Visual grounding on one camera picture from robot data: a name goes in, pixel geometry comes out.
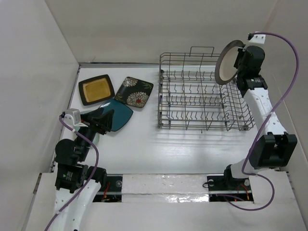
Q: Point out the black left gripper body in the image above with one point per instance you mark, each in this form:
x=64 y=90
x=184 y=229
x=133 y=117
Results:
x=96 y=124

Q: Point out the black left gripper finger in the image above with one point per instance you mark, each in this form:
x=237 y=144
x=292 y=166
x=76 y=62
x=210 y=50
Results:
x=98 y=114
x=108 y=120

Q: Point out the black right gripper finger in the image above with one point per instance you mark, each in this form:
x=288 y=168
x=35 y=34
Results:
x=238 y=62
x=241 y=51

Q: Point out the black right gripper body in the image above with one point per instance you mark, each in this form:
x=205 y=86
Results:
x=240 y=72

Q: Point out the round cream plate metallic rim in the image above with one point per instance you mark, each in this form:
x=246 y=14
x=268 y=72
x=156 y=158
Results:
x=224 y=69

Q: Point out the square teal plate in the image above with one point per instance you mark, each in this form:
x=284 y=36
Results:
x=122 y=113

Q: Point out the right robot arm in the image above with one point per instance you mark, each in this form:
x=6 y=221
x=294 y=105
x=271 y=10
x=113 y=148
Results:
x=274 y=146

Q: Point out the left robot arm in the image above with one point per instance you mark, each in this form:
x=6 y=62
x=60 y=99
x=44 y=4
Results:
x=78 y=177

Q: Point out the light green floral plate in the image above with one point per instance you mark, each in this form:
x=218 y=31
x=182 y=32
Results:
x=96 y=138

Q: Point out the square yellow brown plate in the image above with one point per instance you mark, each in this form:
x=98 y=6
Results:
x=96 y=89

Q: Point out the square black floral plate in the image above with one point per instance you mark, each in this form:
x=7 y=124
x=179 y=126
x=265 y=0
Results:
x=134 y=92

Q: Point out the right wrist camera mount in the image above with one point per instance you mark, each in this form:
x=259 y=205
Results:
x=255 y=39

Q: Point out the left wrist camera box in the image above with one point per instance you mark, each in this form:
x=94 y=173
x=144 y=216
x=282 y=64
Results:
x=73 y=117

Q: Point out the grey wire dish rack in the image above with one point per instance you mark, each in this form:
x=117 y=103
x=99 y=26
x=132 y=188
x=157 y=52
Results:
x=190 y=98

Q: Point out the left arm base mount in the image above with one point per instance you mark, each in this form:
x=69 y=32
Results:
x=111 y=192

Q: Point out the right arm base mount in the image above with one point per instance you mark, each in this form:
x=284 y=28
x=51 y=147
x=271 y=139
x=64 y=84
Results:
x=219 y=191

